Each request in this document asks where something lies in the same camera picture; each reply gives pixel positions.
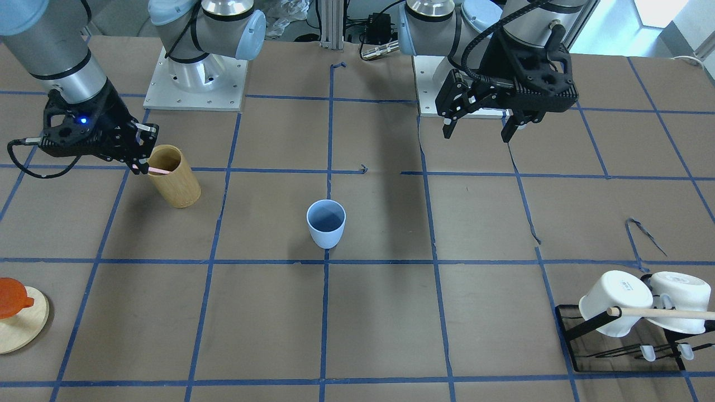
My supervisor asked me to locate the wooden rack handle rod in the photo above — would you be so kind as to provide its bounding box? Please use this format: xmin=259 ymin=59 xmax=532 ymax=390
xmin=605 ymin=306 xmax=715 ymax=320

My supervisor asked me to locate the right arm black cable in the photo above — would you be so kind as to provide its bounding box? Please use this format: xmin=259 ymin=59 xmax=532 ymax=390
xmin=7 ymin=138 xmax=84 ymax=179

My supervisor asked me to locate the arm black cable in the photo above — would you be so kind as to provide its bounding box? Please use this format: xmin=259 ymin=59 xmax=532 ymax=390
xmin=461 ymin=0 xmax=554 ymax=84
xmin=7 ymin=138 xmax=84 ymax=179

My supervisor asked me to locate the pink chopstick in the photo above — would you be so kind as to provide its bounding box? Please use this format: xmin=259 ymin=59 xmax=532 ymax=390
xmin=147 ymin=167 xmax=171 ymax=175

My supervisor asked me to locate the aluminium frame post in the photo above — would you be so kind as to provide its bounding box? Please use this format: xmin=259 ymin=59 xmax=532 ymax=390
xmin=316 ymin=0 xmax=346 ymax=52

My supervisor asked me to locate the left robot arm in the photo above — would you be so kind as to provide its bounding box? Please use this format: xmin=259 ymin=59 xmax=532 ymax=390
xmin=398 ymin=1 xmax=587 ymax=143

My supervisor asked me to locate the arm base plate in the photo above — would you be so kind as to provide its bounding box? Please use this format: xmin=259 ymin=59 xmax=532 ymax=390
xmin=143 ymin=50 xmax=249 ymax=112
xmin=412 ymin=56 xmax=509 ymax=119

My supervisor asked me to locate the light blue plastic cup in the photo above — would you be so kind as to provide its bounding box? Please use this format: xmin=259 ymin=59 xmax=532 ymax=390
xmin=306 ymin=199 xmax=346 ymax=250

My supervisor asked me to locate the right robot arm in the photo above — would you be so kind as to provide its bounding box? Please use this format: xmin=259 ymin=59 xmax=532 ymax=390
xmin=2 ymin=1 xmax=266 ymax=179

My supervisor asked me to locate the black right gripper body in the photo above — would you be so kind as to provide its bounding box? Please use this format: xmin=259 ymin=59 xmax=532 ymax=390
xmin=39 ymin=81 xmax=159 ymax=167

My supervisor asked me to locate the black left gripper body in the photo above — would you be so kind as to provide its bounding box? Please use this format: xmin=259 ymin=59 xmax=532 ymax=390
xmin=436 ymin=25 xmax=579 ymax=121

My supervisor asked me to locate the white cup on rack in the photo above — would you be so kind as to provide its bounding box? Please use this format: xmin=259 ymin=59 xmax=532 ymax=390
xmin=579 ymin=270 xmax=653 ymax=320
xmin=646 ymin=271 xmax=712 ymax=335

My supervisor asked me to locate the bamboo chopstick holder cup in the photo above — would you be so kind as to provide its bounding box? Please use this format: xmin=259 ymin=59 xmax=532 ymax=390
xmin=148 ymin=145 xmax=202 ymax=208

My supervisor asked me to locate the red mug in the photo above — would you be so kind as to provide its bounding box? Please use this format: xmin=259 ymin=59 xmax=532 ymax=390
xmin=1 ymin=277 xmax=34 ymax=319

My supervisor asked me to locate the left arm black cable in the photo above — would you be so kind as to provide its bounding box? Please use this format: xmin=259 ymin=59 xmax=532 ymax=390
xmin=461 ymin=0 xmax=554 ymax=84

